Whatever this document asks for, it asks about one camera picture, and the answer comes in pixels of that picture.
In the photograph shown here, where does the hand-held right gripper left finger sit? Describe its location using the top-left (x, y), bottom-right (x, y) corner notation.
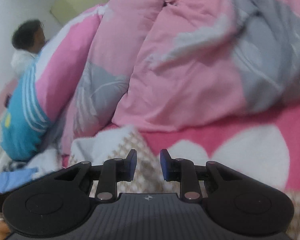
top-left (54, 149), bottom-right (138, 203)

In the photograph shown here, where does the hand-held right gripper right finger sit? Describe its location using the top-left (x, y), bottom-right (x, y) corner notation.
top-left (160, 149), bottom-right (243, 203)

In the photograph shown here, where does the beige white checked jacket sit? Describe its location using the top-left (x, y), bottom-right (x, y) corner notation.
top-left (61, 125), bottom-right (300, 240)

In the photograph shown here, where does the white cloth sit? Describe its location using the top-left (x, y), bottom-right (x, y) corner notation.
top-left (27, 147), bottom-right (63, 173)

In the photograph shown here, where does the pink grey quilt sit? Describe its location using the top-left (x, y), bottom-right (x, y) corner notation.
top-left (57, 0), bottom-right (300, 155)

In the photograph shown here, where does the blue pink cartoon pillow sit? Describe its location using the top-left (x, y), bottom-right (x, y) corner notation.
top-left (0, 5), bottom-right (108, 162)

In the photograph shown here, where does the light blue cloth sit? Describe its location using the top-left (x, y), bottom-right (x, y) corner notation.
top-left (0, 167), bottom-right (38, 193)

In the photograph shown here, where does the pink white headboard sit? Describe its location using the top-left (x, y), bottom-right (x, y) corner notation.
top-left (0, 77), bottom-right (18, 128)

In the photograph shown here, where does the yellow-green wardrobe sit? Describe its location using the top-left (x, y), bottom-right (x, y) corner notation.
top-left (50, 0), bottom-right (120, 27)

